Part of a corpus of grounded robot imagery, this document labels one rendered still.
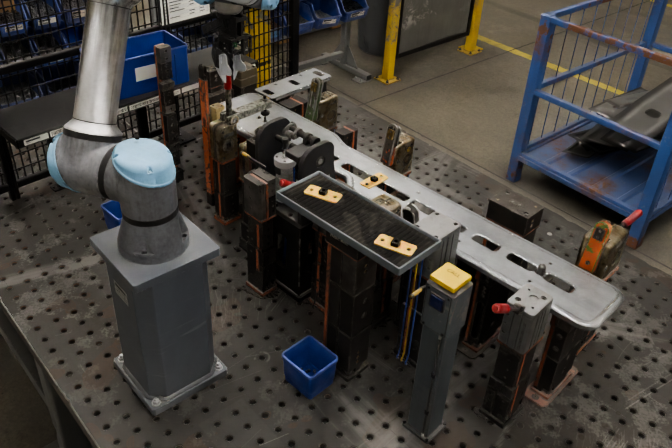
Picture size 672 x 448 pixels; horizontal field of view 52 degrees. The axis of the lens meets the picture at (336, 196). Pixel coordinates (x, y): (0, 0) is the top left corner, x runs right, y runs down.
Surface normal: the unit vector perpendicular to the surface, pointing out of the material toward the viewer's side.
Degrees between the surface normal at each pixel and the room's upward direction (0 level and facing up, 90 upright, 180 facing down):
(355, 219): 0
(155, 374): 90
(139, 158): 7
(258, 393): 0
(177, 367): 90
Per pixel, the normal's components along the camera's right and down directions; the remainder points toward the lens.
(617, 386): 0.04, -0.83
